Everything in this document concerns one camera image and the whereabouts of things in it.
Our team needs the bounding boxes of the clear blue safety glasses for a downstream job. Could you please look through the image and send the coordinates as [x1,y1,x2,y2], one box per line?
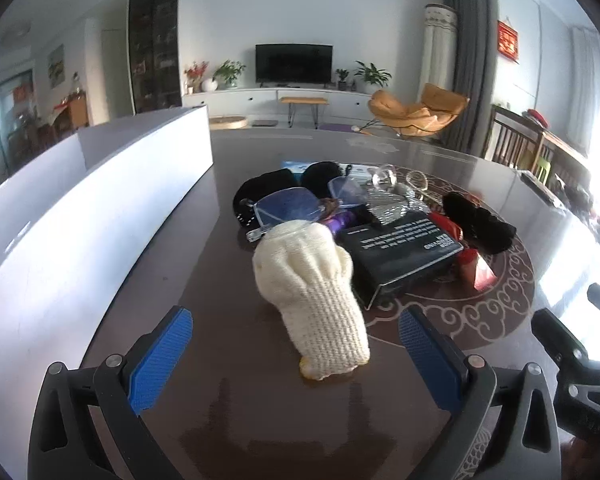
[240,175,371,244]

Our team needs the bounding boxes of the white storage box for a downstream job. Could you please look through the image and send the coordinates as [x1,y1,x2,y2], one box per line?
[0,105,215,461]

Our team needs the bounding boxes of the blue and white box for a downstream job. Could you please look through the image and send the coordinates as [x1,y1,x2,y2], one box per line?
[281,160,381,182]

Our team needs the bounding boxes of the wooden chair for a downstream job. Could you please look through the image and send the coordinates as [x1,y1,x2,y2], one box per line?
[482,104,556,176]

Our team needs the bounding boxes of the round wooden stool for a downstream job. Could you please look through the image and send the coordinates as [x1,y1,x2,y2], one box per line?
[209,116,248,131]

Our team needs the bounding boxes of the wooden side cabinet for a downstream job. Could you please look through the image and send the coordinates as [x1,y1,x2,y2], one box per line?
[55,91,89,133]

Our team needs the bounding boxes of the black television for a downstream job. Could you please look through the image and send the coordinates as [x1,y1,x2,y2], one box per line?
[255,44,333,86]

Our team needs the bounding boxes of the dark patterned glass desktop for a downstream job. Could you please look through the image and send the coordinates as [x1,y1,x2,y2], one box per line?
[80,127,600,480]

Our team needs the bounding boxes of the red flower plant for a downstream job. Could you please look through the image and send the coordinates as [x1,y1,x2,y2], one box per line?
[184,61,210,93]

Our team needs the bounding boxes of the red packet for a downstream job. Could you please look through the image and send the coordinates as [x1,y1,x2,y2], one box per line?
[427,212,498,291]

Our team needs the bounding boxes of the white television cabinet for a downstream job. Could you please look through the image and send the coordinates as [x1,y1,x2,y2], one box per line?
[182,87,381,123]

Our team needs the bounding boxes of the grey curtain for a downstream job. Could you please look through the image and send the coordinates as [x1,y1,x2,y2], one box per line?
[442,0,501,156]

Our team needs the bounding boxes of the black drawstring pouch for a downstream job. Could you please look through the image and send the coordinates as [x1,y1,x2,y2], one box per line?
[300,161,346,198]
[231,169,301,231]

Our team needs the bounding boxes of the red wall hanging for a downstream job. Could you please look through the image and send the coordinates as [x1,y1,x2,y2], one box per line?
[497,20,520,63]

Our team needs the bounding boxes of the purple toy wand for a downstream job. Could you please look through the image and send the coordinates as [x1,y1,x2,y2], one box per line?
[325,210,362,236]

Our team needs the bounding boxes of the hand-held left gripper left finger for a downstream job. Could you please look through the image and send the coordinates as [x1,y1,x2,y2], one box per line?
[27,306,193,480]

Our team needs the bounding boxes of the framed wall picture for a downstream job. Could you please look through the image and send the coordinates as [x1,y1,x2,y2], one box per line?
[47,44,66,87]

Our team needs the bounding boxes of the dark display cabinet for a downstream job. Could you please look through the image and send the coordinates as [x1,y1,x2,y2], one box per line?
[128,0,183,114]

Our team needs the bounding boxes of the black printed box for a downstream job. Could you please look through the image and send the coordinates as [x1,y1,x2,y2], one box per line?
[337,210,465,311]

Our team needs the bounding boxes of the beaded metal hair clip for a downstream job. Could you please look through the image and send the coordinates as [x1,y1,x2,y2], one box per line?
[404,170,443,206]

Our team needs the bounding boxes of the wooden bench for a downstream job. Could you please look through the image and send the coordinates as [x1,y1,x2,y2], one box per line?
[280,96,328,128]

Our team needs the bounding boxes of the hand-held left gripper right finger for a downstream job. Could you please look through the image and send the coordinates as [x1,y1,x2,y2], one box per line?
[399,306,563,480]

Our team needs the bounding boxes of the white standing air conditioner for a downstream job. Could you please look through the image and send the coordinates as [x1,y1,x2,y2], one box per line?
[422,3,459,106]

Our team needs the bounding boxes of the white knit glove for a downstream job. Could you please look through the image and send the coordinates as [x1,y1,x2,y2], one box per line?
[251,220,371,380]

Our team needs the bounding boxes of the orange lounge chair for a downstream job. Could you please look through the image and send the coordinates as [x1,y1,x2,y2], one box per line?
[368,83,470,138]

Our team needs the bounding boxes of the large leafy potted plant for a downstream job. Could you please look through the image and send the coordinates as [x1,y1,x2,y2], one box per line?
[354,61,392,93]

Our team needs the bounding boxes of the green potted plant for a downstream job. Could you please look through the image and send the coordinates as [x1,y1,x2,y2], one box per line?
[212,60,247,90]

